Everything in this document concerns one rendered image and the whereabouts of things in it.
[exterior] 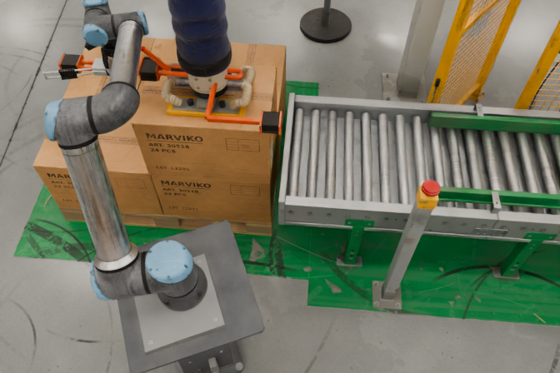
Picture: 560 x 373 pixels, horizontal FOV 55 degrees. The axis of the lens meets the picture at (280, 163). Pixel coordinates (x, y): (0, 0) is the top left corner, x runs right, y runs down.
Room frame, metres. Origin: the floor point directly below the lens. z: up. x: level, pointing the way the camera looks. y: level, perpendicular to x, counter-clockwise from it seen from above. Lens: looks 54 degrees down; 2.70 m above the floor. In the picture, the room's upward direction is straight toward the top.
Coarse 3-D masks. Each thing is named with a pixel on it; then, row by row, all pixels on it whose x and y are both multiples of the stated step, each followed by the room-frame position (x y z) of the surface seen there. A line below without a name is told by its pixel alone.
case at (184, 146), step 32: (160, 96) 1.66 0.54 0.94; (192, 96) 1.66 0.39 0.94; (224, 96) 1.66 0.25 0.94; (256, 96) 1.66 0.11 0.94; (160, 128) 1.49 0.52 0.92; (192, 128) 1.48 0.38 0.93; (224, 128) 1.47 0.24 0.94; (256, 128) 1.47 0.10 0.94; (160, 160) 1.49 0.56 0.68; (192, 160) 1.48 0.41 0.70; (224, 160) 1.47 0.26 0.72; (256, 160) 1.46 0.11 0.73
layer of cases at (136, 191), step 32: (256, 64) 2.29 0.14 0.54; (64, 96) 2.04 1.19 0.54; (128, 128) 1.81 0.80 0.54; (64, 160) 1.60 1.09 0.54; (128, 160) 1.60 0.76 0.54; (64, 192) 1.56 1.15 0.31; (128, 192) 1.53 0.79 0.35; (160, 192) 1.51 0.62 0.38; (192, 192) 1.50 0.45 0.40; (224, 192) 1.48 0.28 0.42; (256, 192) 1.47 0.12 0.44
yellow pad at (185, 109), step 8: (168, 104) 1.59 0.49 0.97; (184, 104) 1.58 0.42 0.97; (192, 104) 1.58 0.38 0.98; (216, 104) 1.58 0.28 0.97; (224, 104) 1.57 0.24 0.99; (168, 112) 1.54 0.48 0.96; (176, 112) 1.54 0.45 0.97; (184, 112) 1.54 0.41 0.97; (192, 112) 1.54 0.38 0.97; (200, 112) 1.54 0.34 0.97; (216, 112) 1.54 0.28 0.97; (224, 112) 1.54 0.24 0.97; (232, 112) 1.54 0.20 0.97; (240, 112) 1.54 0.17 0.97
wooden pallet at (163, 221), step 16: (64, 208) 1.56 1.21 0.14; (272, 208) 1.56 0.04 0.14; (128, 224) 1.53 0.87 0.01; (144, 224) 1.53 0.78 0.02; (160, 224) 1.52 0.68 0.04; (176, 224) 1.51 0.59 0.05; (192, 224) 1.53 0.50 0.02; (208, 224) 1.53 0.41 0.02; (240, 224) 1.53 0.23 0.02; (256, 224) 1.47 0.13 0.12; (272, 224) 1.52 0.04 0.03
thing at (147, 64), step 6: (144, 60) 1.73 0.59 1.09; (150, 60) 1.73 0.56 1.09; (144, 66) 1.70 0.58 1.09; (150, 66) 1.70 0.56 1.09; (156, 66) 1.70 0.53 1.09; (138, 72) 1.66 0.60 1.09; (144, 72) 1.65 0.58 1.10; (150, 72) 1.65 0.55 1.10; (156, 72) 1.65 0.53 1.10; (144, 78) 1.65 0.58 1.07; (150, 78) 1.65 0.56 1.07; (156, 78) 1.65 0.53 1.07
